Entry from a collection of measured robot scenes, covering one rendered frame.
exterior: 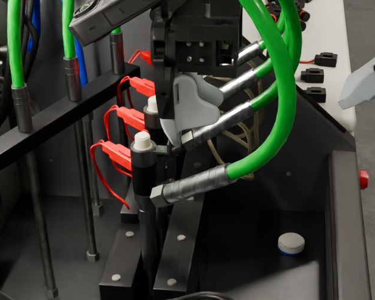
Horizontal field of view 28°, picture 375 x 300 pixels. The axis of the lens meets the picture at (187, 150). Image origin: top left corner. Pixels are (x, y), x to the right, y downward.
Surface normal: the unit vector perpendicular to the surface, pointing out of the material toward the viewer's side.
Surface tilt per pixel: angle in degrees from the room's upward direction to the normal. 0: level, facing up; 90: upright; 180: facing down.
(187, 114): 93
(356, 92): 106
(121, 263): 0
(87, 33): 90
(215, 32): 90
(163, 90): 95
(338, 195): 0
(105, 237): 0
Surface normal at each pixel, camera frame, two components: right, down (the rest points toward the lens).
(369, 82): -0.67, 0.61
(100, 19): -0.08, 0.54
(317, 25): -0.02, -0.84
